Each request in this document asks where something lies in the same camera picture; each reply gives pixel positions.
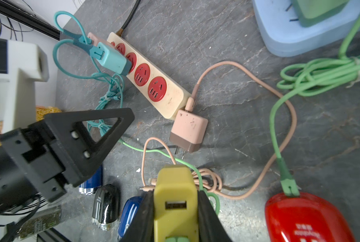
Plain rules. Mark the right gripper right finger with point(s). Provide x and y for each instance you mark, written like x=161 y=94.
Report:
x=210 y=227

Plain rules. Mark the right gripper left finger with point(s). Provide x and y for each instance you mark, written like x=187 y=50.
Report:
x=142 y=226

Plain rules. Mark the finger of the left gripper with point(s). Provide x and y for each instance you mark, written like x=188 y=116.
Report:
x=80 y=155

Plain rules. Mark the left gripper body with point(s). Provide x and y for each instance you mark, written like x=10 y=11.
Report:
x=28 y=167

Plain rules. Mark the blue striped shaver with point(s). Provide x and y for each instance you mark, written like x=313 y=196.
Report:
x=128 y=213

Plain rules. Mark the yellow-green charger adapter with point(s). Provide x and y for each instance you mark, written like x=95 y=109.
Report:
x=175 y=206

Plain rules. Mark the pink charger adapter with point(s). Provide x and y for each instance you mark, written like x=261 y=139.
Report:
x=188 y=131

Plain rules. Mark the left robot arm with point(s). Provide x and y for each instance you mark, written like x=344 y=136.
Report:
x=21 y=66

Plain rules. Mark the blue shaver left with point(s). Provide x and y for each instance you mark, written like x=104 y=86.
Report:
x=90 y=186

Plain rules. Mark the black shaver left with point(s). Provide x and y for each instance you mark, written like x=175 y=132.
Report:
x=105 y=207

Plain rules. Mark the red shaver right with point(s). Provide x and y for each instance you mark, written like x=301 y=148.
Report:
x=306 y=218

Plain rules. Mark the yellow jar red lid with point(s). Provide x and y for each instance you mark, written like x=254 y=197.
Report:
x=41 y=111

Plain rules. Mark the teal charger adapter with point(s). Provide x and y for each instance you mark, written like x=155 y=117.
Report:
x=111 y=59

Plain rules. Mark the beige power strip red sockets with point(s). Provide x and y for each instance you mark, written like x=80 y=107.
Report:
x=165 y=94

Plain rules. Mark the green charger adapter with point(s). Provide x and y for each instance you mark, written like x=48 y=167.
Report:
x=311 y=12

